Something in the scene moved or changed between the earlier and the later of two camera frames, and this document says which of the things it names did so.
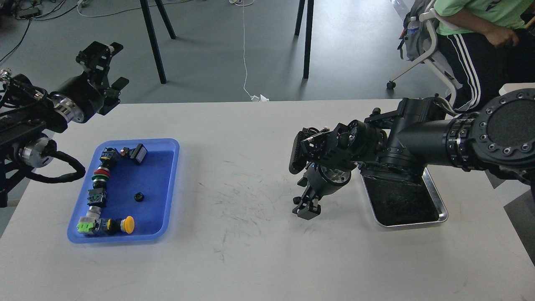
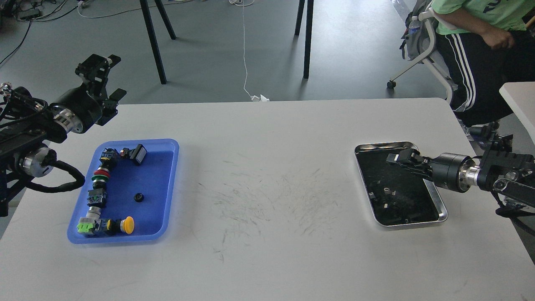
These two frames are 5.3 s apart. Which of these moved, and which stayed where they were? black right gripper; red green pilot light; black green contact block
Moved: black right gripper
Stayed: black green contact block; red green pilot light
